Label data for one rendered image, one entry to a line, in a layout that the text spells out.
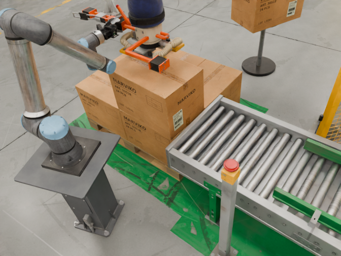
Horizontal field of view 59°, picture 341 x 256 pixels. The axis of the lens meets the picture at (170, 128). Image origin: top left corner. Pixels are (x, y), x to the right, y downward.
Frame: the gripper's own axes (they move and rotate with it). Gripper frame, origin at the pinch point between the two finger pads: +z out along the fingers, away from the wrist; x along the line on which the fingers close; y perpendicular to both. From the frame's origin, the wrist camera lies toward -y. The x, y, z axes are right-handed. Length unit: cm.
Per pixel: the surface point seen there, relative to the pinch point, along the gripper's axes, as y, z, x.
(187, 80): 55, 2, -30
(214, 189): 100, -34, -78
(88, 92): -46, -17, -69
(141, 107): 27, -19, -52
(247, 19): 29, 137, -50
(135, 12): 29.0, -10.4, 17.1
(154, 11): 37.8, -3.3, 16.6
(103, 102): -25, -17, -72
